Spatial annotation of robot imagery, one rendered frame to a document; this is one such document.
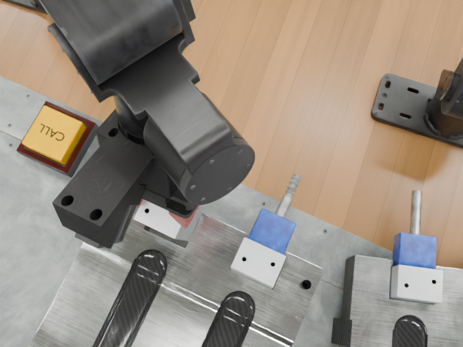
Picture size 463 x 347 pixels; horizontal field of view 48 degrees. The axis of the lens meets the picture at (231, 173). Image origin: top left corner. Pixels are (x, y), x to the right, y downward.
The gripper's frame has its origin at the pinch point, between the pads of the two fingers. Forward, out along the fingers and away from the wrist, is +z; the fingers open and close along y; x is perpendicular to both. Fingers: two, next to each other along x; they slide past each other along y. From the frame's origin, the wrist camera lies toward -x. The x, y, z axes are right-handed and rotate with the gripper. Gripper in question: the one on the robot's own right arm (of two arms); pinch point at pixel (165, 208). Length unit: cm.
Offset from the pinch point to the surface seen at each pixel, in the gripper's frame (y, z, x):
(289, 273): 13.8, 6.8, 2.6
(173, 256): 1.4, 6.8, -1.6
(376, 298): 23.8, 10.5, 6.2
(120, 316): -1.1, 10.3, -9.2
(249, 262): 9.7, 4.2, 0.5
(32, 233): -19.1, 14.8, -4.0
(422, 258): 26.7, 7.3, 11.7
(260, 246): 10.0, 3.5, 2.5
